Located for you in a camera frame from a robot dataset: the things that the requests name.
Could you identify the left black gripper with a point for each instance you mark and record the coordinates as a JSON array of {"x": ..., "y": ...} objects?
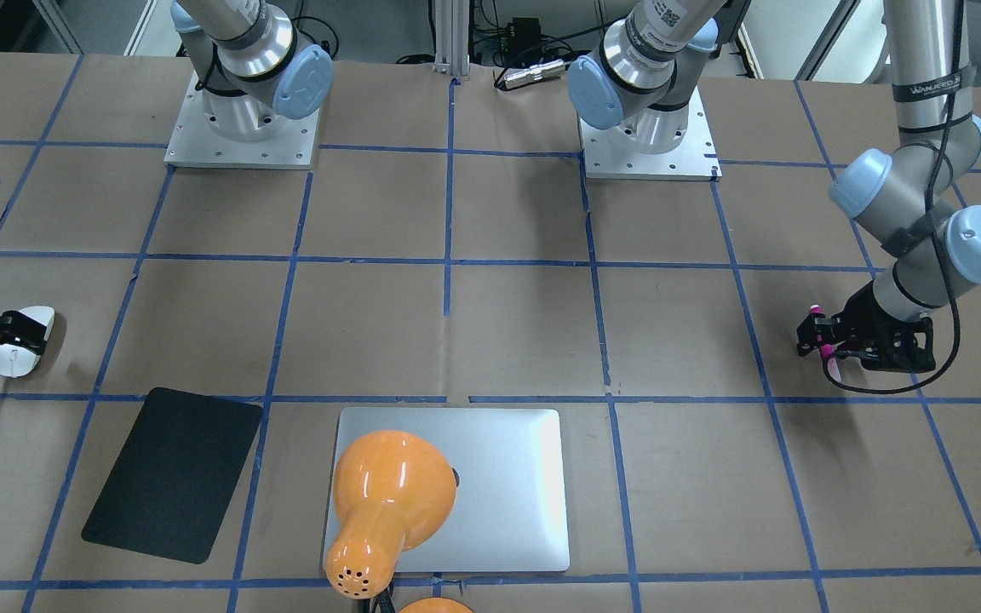
[{"x": 863, "y": 308}]

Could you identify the pink marker pen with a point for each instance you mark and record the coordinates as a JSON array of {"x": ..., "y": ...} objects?
[{"x": 830, "y": 362}]

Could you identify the white computer mouse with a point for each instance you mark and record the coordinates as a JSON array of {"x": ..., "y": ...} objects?
[{"x": 16, "y": 362}]

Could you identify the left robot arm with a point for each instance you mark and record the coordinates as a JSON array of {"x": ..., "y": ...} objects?
[{"x": 647, "y": 65}]

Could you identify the black mousepad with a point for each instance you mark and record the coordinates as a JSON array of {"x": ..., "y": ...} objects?
[{"x": 173, "y": 481}]

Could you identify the silver closed laptop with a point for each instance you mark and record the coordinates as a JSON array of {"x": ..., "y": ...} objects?
[{"x": 510, "y": 515}]

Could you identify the orange desk lamp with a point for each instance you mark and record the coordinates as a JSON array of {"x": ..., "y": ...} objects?
[{"x": 391, "y": 492}]

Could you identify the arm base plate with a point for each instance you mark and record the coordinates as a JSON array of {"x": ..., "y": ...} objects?
[
  {"x": 654, "y": 145},
  {"x": 216, "y": 132}
]

